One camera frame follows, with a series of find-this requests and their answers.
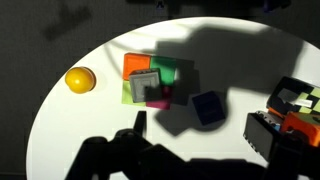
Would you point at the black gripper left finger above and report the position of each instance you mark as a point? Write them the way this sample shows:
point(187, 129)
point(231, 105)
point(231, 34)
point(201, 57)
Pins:
point(140, 123)

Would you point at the orange patterned cube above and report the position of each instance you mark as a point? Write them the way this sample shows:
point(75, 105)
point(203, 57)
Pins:
point(306, 125)

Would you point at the black white triangle cube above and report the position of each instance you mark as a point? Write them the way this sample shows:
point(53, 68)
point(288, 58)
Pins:
point(262, 131)

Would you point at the gray block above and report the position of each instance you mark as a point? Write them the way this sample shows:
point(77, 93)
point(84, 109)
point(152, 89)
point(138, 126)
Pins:
point(145, 85)

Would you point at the four-colour square block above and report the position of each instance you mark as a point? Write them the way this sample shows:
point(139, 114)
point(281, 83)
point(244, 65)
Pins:
point(167, 68)

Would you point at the blue block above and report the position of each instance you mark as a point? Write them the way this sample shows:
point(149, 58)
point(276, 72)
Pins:
point(208, 108)

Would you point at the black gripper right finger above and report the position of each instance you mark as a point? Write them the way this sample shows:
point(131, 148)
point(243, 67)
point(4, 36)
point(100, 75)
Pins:
point(285, 160)

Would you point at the yellow ball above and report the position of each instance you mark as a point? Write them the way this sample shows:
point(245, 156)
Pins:
point(80, 80)

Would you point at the black green patterned cube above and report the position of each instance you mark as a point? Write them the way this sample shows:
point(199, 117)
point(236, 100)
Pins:
point(294, 95)

